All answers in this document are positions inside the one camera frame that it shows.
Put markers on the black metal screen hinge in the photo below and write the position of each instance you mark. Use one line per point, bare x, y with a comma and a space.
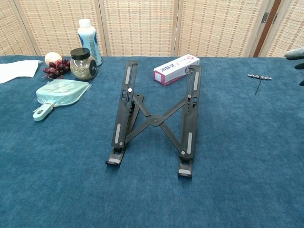
264, 17
275, 19

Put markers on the black folding stand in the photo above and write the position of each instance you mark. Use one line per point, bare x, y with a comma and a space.
155, 120

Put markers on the mint green bagged dustpan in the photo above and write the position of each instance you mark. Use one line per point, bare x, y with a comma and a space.
61, 92

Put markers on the red grape bunch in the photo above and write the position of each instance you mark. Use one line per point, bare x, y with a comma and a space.
58, 69

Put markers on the metal corkscrew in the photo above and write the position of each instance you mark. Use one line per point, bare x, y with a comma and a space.
259, 76

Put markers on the peach-coloured egg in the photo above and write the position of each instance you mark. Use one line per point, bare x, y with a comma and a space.
53, 57

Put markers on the white toothpaste box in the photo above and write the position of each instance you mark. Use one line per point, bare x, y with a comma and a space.
175, 70

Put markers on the bamboo folding screen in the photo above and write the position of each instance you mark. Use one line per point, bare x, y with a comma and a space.
142, 28

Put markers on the glass jar black lid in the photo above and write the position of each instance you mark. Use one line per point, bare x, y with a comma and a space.
83, 67

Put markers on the white paper napkins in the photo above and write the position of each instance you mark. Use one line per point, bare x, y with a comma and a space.
16, 70

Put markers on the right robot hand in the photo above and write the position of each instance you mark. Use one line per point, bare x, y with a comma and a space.
297, 53

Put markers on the white bottle blue label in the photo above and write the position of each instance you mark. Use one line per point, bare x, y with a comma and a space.
89, 40

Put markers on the blue table cloth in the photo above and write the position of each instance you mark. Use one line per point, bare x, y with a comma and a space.
237, 142

